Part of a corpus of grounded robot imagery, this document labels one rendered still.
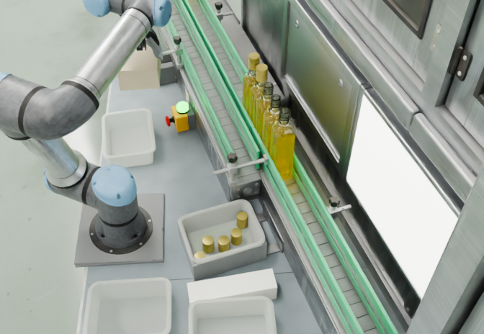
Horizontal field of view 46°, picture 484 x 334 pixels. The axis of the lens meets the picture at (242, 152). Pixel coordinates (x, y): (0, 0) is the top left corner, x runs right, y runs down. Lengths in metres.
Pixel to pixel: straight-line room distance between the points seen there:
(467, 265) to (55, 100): 0.96
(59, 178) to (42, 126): 0.38
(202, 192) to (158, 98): 0.50
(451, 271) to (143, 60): 1.37
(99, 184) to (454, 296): 1.20
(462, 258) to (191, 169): 1.49
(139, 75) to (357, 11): 0.69
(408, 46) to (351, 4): 0.24
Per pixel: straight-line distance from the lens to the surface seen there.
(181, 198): 1.87
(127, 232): 1.73
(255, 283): 1.62
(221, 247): 1.69
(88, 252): 1.77
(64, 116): 1.29
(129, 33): 1.42
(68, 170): 1.62
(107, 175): 1.64
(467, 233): 0.52
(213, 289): 1.61
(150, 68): 1.76
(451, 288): 0.57
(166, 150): 2.02
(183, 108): 2.02
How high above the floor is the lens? 2.20
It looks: 47 degrees down
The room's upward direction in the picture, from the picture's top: straight up
